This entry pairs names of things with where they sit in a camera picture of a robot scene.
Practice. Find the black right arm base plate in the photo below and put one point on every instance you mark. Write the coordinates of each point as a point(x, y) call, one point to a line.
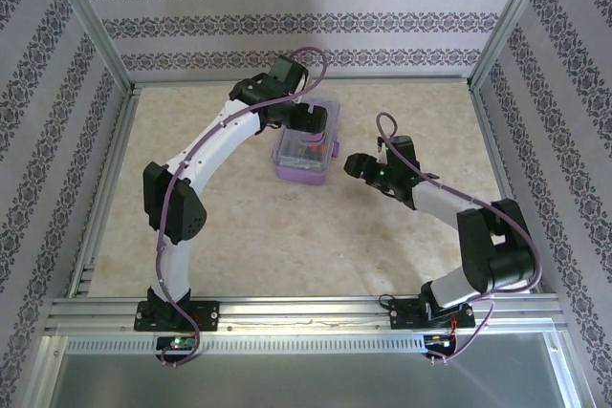
point(401, 315)

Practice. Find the right circuit board with LED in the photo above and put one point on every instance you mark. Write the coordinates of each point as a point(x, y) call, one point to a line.
point(440, 340)

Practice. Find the aluminium enclosure frame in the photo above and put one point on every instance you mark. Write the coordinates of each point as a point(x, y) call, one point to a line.
point(306, 307)

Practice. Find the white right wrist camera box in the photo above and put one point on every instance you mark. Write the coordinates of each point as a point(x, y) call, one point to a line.
point(382, 152)

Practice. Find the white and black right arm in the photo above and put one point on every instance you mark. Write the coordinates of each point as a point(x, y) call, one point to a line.
point(497, 255)

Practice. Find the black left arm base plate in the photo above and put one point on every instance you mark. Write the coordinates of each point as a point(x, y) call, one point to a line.
point(210, 315)

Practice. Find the grey metal shelf panel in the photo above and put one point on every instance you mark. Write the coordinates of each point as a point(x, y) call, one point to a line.
point(306, 379)

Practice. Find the purple plastic toolbox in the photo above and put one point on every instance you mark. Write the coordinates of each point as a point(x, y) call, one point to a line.
point(296, 150)

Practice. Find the circuit board with led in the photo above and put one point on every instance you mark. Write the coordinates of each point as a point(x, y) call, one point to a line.
point(177, 343)
point(440, 340)

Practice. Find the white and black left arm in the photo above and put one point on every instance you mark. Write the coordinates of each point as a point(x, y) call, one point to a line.
point(174, 202)

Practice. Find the left circuit board with LED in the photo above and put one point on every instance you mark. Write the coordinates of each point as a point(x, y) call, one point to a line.
point(177, 343)

